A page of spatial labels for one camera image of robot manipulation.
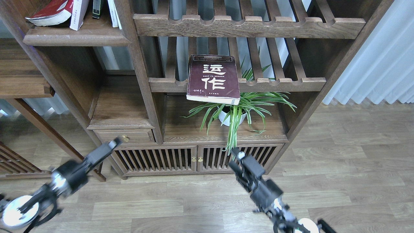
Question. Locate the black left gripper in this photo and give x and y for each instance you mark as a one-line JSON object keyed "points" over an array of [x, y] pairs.
{"points": [[71, 176]]}

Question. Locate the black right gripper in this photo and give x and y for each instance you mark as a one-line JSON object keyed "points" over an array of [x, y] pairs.
{"points": [[264, 193]]}

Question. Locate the dark red book white characters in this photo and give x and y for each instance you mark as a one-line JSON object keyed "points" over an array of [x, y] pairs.
{"points": [[213, 78]]}

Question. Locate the white lavender paperback book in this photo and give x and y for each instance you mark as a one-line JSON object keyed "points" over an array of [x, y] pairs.
{"points": [[79, 10]]}

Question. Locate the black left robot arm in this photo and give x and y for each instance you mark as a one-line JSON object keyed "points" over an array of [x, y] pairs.
{"points": [[31, 211]]}

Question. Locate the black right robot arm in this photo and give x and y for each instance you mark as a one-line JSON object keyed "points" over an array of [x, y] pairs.
{"points": [[286, 222]]}

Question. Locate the white plant pot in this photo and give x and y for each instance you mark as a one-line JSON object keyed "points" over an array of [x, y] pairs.
{"points": [[225, 120]]}

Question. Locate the green spider plant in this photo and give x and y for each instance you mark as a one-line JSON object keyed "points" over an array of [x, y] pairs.
{"points": [[251, 102]]}

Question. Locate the dark wooden bookshelf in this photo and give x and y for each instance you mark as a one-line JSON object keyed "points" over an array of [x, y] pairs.
{"points": [[126, 82]]}

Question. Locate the wooden side furniture left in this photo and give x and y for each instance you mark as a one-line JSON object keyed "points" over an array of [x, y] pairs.
{"points": [[21, 79]]}

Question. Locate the white upright book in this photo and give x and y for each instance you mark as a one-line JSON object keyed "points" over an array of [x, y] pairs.
{"points": [[114, 15]]}

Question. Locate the dark green upright book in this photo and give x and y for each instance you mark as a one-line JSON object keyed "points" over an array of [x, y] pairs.
{"points": [[96, 9]]}

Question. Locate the white curtain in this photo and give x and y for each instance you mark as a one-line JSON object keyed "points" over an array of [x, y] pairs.
{"points": [[382, 69]]}

